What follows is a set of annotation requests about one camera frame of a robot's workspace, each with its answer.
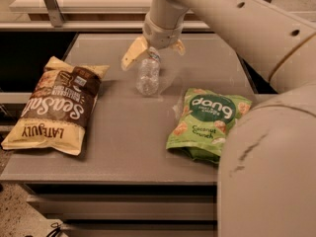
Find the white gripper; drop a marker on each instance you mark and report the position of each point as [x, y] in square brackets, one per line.
[162, 34]

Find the clear plastic water bottle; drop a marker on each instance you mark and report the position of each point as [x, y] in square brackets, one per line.
[147, 81]

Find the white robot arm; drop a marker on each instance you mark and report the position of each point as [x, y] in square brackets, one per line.
[267, 173]

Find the green Dang snack bag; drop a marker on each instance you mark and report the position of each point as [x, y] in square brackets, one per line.
[205, 122]

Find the brown yellow chips bag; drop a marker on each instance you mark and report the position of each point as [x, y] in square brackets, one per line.
[58, 110]

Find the grey table cabinet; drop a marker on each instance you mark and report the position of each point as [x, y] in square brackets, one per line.
[125, 183]

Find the metal shelf frame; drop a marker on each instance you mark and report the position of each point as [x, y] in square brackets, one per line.
[98, 10]

